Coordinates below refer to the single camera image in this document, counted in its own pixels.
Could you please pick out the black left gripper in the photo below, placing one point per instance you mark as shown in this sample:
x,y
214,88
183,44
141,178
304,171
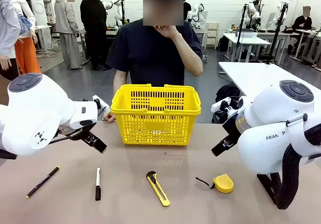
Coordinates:
x,y
75,131

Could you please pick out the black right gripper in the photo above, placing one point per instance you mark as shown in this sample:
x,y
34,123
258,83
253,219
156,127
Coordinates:
x,y
232,131

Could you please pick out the white marker black cap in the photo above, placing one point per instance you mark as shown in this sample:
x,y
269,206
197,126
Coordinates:
x,y
97,181

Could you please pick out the black pen yellow ends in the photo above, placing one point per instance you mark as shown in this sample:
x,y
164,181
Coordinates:
x,y
42,182

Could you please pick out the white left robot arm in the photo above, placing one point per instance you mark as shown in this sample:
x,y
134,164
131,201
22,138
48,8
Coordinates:
x,y
37,108

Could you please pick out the person's right forearm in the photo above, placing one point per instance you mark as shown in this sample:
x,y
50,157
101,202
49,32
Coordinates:
x,y
118,83

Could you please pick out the person's left forearm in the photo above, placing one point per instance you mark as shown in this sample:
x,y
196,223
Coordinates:
x,y
188,55

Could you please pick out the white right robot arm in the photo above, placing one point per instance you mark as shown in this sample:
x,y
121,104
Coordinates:
x,y
270,108

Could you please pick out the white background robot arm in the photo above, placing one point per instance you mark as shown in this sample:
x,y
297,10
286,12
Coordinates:
x,y
196,15
279,10
118,16
253,11

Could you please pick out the yellow plastic shopping basket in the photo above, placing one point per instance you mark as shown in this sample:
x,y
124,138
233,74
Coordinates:
x,y
155,131

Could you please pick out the person in navy t-shirt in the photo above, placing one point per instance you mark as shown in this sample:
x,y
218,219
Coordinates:
x,y
150,58

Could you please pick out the person in black jacket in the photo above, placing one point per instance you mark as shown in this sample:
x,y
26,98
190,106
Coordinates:
x,y
94,25

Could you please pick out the person in grey hoodie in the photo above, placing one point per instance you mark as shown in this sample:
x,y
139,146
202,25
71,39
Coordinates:
x,y
65,28

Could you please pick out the standing background person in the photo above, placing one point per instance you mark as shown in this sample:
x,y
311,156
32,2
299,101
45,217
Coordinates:
x,y
186,8

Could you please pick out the seated person in black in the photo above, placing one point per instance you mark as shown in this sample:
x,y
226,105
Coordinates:
x,y
302,24

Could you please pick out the person's right hand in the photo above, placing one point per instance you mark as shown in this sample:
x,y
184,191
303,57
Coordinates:
x,y
109,117

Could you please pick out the person's left hand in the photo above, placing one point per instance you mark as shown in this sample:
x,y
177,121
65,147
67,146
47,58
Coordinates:
x,y
166,30

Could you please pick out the yellow tape measure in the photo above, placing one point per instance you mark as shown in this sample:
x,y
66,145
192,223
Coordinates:
x,y
223,183

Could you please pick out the black backpack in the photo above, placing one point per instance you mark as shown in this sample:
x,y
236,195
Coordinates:
x,y
227,92

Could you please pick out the yellow utility knife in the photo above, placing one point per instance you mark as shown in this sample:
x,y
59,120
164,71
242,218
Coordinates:
x,y
156,187

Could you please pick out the white drawer cabinet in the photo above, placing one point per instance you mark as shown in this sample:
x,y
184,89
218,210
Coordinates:
x,y
212,34

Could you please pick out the mannequin with orange pants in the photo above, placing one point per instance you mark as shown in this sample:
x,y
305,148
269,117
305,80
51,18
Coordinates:
x,y
26,55

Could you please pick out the thin black tripod stand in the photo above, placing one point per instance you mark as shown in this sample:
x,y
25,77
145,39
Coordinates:
x,y
240,30

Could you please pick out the tall black tripod stand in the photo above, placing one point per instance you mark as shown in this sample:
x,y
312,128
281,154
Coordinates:
x,y
276,38

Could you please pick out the long white background desk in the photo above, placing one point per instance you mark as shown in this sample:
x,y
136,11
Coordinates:
x,y
288,34

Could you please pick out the white computer monitor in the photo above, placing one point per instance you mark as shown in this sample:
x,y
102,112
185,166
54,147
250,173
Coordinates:
x,y
270,20

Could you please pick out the mannequin striped shirt brown apron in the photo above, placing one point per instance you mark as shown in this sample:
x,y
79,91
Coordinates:
x,y
7,28

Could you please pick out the white standing air conditioner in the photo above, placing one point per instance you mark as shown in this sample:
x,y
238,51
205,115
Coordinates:
x,y
37,5

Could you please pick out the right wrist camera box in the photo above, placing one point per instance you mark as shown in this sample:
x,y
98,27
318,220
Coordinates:
x,y
220,104

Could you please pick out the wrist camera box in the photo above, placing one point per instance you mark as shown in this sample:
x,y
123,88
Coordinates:
x,y
220,104
97,101

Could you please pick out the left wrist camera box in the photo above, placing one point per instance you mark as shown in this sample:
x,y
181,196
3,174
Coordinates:
x,y
97,101

